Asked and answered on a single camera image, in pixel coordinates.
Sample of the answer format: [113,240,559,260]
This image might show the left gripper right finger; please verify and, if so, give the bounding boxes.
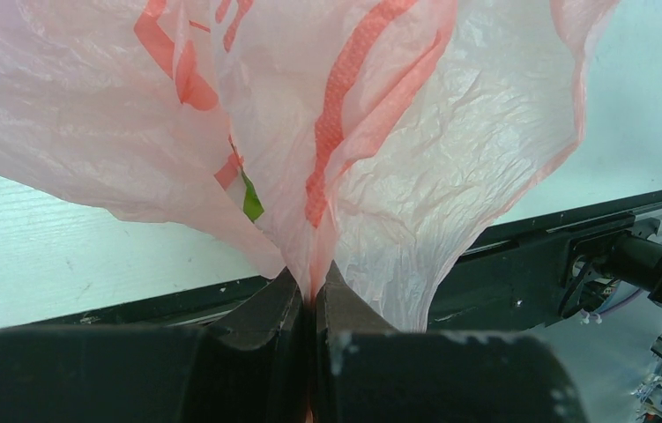
[314,265,587,422]

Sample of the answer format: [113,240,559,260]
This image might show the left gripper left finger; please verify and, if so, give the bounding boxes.
[0,272,305,422]

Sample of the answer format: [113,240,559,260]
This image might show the pink plastic bag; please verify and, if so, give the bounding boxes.
[0,1,616,330]

